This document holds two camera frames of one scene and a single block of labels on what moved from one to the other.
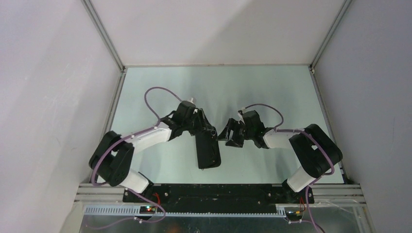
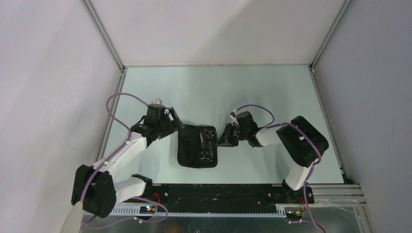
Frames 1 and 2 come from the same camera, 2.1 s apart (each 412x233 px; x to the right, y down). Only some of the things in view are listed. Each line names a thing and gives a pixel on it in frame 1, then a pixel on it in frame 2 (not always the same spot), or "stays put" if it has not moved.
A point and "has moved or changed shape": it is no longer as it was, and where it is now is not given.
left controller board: x=147 y=209 stays put
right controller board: x=294 y=214 stays put
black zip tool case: x=208 y=155 has moved or changed shape
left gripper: x=203 y=124 → x=173 y=126
